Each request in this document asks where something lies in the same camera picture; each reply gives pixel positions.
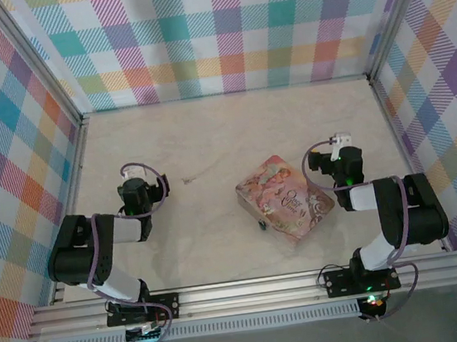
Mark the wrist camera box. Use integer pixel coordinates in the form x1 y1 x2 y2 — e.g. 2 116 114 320
122 166 143 181
329 130 355 161

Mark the aluminium frame post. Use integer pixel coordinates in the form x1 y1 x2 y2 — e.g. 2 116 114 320
0 0 93 140
356 0 447 84

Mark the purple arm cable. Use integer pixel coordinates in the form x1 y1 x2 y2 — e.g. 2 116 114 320
298 129 425 330
72 158 190 342

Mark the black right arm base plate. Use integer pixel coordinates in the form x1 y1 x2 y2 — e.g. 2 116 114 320
321 260 403 299

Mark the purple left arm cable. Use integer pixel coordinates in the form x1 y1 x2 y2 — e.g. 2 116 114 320
72 158 190 342

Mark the wide aluminium mounting rail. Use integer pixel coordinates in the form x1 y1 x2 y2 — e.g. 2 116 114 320
22 251 457 342

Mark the aluminium table edge rail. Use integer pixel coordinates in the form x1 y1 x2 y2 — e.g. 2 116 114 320
367 70 453 261
25 114 114 306

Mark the thin aluminium edge strip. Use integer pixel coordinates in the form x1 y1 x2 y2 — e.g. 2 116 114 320
79 73 373 117

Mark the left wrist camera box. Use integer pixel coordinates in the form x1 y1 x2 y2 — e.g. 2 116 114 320
122 166 143 181

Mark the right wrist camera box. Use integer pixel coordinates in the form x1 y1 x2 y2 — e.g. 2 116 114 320
329 130 355 161

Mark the pink fairy picture tin box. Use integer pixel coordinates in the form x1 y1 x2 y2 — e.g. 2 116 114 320
230 148 342 258

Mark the slotted grey cable duct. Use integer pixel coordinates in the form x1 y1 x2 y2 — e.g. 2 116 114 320
47 298 365 342

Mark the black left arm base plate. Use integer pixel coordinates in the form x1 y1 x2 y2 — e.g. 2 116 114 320
103 291 183 330

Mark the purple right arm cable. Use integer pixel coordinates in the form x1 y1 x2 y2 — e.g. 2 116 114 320
298 129 425 330

